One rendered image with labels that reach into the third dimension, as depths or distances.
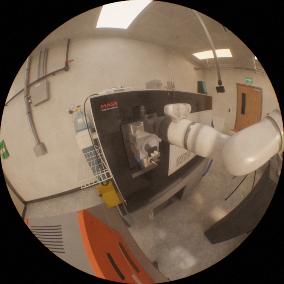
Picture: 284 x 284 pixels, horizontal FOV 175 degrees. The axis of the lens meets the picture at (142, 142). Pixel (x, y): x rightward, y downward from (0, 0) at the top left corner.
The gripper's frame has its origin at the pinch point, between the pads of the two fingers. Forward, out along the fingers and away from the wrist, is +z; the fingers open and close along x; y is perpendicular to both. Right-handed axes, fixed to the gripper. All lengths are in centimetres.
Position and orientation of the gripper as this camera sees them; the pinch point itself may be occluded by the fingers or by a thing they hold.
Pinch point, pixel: (142, 115)
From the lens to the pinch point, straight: 38.8
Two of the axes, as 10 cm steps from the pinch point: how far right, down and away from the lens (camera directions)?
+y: 1.2, 9.0, 4.3
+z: -5.0, -3.2, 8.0
